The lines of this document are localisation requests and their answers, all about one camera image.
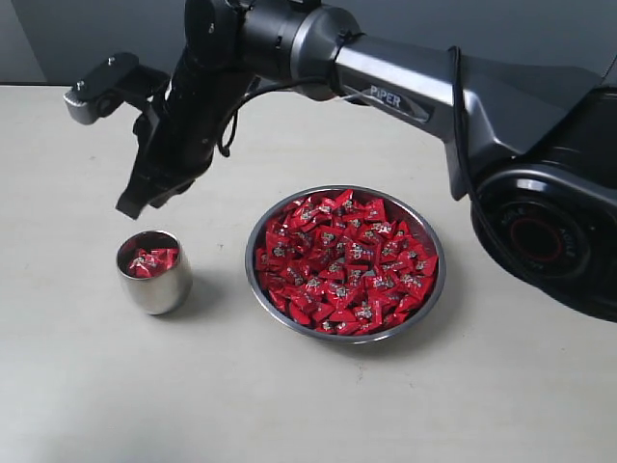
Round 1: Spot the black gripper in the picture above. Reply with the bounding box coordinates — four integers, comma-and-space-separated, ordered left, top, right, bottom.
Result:
116, 50, 255, 220

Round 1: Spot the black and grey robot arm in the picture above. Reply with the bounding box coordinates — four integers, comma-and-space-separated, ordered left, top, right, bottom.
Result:
117, 1, 616, 321

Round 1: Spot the stainless steel cup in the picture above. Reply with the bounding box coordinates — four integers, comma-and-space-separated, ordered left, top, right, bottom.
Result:
116, 230, 193, 315

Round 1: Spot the pile of red wrapped candies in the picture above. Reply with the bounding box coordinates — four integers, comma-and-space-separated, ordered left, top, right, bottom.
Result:
254, 188, 440, 337

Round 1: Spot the stainless steel bowl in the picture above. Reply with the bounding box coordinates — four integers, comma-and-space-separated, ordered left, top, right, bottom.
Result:
244, 184, 447, 345

